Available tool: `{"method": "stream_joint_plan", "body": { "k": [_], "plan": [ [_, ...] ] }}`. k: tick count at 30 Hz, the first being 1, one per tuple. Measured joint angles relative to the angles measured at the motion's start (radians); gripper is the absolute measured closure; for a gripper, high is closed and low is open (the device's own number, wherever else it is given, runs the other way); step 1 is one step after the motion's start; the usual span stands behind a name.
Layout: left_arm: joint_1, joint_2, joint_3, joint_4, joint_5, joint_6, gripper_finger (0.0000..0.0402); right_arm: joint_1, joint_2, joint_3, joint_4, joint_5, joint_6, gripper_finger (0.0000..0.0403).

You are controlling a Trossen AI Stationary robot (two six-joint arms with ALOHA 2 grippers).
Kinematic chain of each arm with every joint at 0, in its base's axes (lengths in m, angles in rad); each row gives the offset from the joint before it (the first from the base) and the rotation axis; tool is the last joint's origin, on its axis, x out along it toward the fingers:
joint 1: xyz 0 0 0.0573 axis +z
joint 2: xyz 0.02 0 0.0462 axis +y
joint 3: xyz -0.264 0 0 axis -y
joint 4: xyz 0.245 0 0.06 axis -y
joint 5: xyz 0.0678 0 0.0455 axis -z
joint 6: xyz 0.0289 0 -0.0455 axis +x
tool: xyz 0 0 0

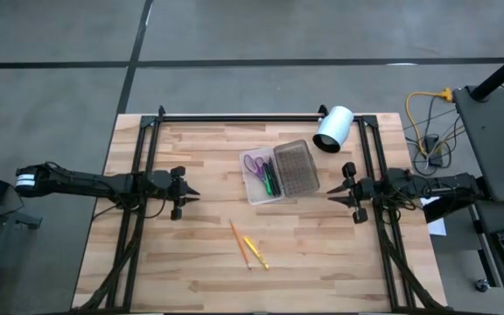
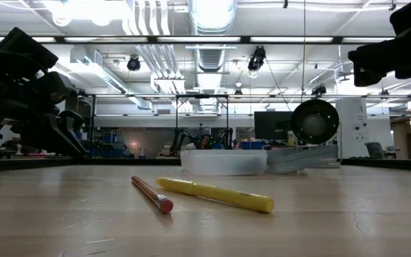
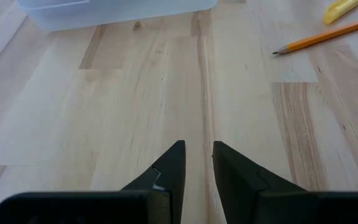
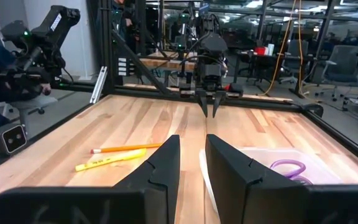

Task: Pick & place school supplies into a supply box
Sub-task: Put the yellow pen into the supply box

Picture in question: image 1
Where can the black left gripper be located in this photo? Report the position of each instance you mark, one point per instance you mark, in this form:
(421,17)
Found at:
(169,186)

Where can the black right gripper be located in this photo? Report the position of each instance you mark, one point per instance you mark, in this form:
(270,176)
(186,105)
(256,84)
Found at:
(363,192)

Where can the smoky grey box lid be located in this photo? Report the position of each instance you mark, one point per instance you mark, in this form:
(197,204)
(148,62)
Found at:
(298,170)

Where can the clear plastic supply box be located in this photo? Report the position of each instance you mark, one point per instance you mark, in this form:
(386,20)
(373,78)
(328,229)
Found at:
(254,194)

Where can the orange pencil with pink eraser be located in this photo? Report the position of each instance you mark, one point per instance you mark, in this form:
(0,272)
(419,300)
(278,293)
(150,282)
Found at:
(240,244)

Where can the thin dark grey pen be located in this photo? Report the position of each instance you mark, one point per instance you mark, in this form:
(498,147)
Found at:
(271,175)

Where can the green pen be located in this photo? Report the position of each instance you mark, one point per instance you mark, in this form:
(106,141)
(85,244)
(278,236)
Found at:
(268,186)

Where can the yellow highlighter pen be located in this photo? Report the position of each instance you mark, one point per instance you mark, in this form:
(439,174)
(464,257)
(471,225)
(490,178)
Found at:
(255,252)

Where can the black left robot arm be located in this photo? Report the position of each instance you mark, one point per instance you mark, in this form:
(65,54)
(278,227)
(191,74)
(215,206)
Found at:
(81,179)

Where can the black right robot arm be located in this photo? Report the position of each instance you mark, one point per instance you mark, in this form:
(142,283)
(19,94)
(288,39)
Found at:
(444,184)

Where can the cylindrical spot lamp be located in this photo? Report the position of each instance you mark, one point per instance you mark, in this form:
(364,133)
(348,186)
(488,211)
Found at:
(337,124)

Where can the white paper sheet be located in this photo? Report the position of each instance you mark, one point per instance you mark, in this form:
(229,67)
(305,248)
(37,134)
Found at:
(436,225)

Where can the black stand beam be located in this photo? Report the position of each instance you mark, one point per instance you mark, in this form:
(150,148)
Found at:
(440,212)

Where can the black power adapter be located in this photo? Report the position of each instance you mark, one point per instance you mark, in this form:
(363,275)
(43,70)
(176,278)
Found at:
(432,146)

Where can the grey cart top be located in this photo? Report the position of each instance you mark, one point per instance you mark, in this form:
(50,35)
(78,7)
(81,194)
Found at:
(497,140)

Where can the cart caster wheel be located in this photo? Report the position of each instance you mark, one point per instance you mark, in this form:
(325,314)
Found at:
(482,285)

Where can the black stand pole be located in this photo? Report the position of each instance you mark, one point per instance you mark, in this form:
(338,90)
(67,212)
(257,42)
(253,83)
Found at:
(503,72)

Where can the black metal table frame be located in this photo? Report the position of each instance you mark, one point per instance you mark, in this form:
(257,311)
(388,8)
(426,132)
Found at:
(256,118)

